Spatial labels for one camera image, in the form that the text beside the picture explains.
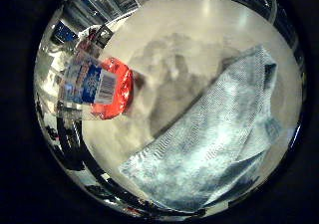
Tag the clear spray bottle red liquid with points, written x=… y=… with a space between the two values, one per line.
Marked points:
x=113 y=88

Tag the white blue-striped cloth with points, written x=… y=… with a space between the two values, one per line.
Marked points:
x=206 y=144

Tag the blue screen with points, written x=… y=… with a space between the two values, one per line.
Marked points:
x=64 y=35

